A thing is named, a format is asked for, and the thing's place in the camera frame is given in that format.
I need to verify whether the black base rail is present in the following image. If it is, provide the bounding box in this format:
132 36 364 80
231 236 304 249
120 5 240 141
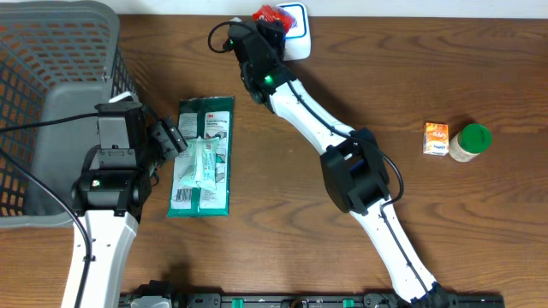
116 281 506 308

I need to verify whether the grey plastic mesh basket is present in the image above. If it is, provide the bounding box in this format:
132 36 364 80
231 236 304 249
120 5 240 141
1 1 136 204

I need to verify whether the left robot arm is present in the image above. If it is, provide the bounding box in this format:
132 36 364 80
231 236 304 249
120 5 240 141
62 101 187 307

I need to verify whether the green lid jar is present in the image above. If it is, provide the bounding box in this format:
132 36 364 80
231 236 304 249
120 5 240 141
449 123 492 163

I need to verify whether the white barcode scanner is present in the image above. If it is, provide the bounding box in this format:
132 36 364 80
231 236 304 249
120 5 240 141
277 2 312 61

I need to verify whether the red snack packet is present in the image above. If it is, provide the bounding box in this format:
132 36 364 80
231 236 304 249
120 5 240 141
252 5 296 33

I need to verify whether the small orange box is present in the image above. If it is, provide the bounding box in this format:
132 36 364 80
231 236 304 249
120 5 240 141
423 122 449 156

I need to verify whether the light green wipes pouch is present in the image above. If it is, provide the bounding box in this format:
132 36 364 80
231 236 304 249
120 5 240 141
180 137 219 191

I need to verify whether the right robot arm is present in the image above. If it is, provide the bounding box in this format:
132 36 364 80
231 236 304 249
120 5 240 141
223 19 450 307

